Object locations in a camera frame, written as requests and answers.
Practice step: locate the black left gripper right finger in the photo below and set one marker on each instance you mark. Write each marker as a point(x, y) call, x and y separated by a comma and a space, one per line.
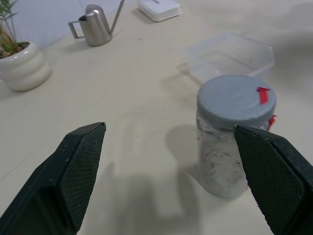
point(276, 176)

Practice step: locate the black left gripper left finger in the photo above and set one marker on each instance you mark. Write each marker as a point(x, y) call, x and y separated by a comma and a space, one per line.
point(61, 181)

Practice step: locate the clear jar with grey lid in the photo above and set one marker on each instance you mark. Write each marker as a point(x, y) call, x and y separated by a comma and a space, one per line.
point(220, 159)

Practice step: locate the grey plastic jar lid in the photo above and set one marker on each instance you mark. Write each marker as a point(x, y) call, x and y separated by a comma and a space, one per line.
point(234, 98)

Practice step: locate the clear plastic container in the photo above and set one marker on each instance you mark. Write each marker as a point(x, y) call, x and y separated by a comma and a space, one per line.
point(230, 56)

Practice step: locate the white ribbed plant pot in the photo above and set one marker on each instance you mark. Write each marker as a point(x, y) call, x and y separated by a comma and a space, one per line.
point(22, 66)

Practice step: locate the stainless steel watering can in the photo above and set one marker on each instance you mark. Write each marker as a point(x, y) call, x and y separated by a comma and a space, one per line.
point(95, 27)

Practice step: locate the green potted plant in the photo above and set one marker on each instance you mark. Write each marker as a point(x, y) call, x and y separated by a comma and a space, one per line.
point(7, 31)

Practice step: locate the white flat box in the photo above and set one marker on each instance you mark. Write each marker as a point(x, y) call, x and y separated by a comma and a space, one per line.
point(159, 8)

